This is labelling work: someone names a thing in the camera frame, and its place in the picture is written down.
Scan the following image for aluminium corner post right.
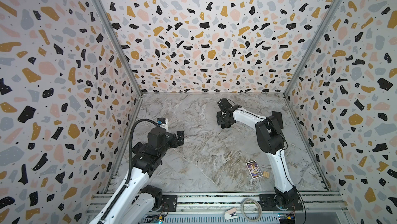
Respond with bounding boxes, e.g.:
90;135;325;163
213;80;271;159
283;0;356;97

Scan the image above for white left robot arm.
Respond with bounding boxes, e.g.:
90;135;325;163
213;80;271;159
91;127;185;224

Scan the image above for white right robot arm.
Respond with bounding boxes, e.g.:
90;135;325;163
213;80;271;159
217;98;300;210

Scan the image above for aluminium corner post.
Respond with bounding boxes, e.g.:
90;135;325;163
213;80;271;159
80;0;143;97
283;0;356;97

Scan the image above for white pink stapler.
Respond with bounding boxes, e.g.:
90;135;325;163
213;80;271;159
224;207;239;220

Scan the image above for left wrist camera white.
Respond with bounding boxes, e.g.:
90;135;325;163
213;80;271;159
157;117;169;132

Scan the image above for coiled grey cable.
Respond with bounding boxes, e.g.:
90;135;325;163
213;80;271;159
241;197;263;223

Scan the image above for purple playing card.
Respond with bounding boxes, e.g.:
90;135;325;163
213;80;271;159
246;161;263;179

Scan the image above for small wooden block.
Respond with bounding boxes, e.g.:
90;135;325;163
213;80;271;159
263;171;270;178

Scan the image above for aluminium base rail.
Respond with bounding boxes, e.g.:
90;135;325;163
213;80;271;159
85;191;351;224

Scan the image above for aluminium corner post left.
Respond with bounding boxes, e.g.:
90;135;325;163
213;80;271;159
80;0;143;97

